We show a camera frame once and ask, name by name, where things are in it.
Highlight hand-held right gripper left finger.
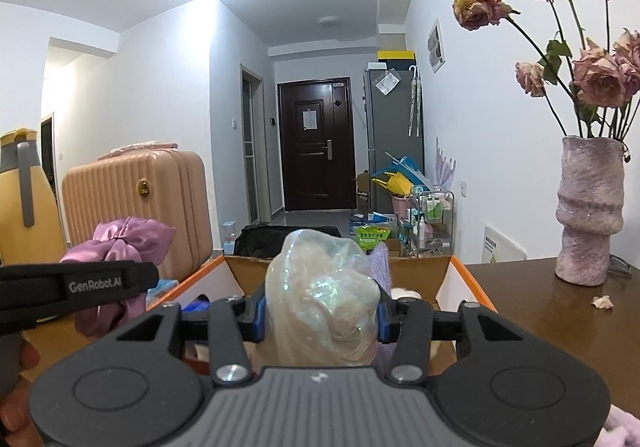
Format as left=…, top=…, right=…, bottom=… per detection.
left=116, top=284, right=268, bottom=388

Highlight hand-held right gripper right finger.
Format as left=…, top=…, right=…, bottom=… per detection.
left=376, top=289, right=526, bottom=387

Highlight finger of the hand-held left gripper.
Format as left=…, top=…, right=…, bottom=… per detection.
left=125, top=262, right=160, bottom=300

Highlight purple satin scrunchie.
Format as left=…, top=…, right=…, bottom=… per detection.
left=60, top=216, right=177, bottom=339

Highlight orange white cardboard box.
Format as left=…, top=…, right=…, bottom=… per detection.
left=145, top=254, right=501, bottom=368

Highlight iridescent sheer pouch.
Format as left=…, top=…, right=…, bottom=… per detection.
left=264, top=228, right=382, bottom=367

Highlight person's left hand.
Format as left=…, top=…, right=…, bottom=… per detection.
left=0, top=339, right=42, bottom=434

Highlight blue plastic bag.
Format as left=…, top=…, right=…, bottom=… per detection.
left=145, top=278, right=179, bottom=303

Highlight purple fuzzy plush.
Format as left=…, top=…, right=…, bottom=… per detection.
left=367, top=243, right=396, bottom=368

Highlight yellow thermos jug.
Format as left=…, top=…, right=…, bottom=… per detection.
left=0, top=128, right=66, bottom=265

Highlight black floor bag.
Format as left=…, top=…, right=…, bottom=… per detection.
left=233, top=225, right=343, bottom=257

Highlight clear water bottle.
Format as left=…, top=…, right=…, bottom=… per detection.
left=221, top=221, right=238, bottom=255

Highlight green printed bag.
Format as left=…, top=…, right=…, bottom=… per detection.
left=356, top=224, right=391, bottom=248

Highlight pink ribbed suitcase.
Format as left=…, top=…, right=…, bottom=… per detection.
left=61, top=143, right=213, bottom=280

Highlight blue floor packages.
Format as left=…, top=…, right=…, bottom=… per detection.
left=350, top=213, right=396, bottom=228

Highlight metal trolley rack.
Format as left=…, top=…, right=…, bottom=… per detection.
left=400, top=190, right=455, bottom=259

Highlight brown cardboard carton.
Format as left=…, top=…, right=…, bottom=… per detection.
left=356, top=169, right=372, bottom=210

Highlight white flat board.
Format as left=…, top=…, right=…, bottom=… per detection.
left=482, top=225, right=528, bottom=265

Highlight blue and yellow bag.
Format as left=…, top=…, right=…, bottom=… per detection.
left=371, top=154, right=431, bottom=198

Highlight dark brown entrance door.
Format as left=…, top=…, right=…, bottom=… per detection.
left=277, top=76, right=356, bottom=212

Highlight grey framed interior door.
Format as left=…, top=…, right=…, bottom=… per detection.
left=241, top=64, right=265, bottom=226

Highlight grey refrigerator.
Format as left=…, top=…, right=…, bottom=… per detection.
left=363, top=67, right=425, bottom=188

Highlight white folded umbrella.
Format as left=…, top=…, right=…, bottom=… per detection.
left=407, top=67, right=417, bottom=136
left=415, top=67, right=424, bottom=138

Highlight pink textured vase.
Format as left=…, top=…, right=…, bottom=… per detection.
left=555, top=136, right=630, bottom=287

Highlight clear plastic pouch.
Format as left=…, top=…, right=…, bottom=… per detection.
left=374, top=69, right=402, bottom=95

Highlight pale pink fluffy cloth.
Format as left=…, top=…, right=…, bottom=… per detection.
left=597, top=404, right=640, bottom=447

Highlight yellow black box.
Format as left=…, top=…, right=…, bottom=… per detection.
left=377, top=49, right=417, bottom=64

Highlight bunch of dried roses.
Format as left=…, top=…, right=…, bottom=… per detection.
left=452, top=0, right=640, bottom=140

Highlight purple wall decal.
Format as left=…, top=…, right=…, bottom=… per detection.
left=434, top=137, right=457, bottom=192

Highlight small wall picture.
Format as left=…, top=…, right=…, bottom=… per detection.
left=427, top=18, right=446, bottom=74

